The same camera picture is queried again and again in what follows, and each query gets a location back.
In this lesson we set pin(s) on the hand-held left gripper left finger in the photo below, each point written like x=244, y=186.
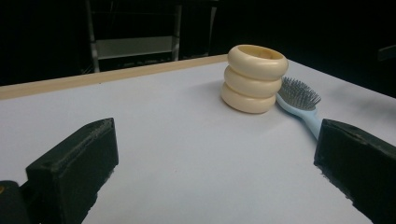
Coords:
x=73, y=165

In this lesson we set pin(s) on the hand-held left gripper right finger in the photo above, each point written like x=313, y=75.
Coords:
x=358, y=155

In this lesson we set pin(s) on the light blue hairbrush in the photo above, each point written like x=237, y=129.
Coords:
x=299, y=98

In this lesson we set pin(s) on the cream ribbed round holder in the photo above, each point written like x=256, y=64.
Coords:
x=253, y=81

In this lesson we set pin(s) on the grey metal stand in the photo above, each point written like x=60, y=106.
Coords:
x=134, y=46

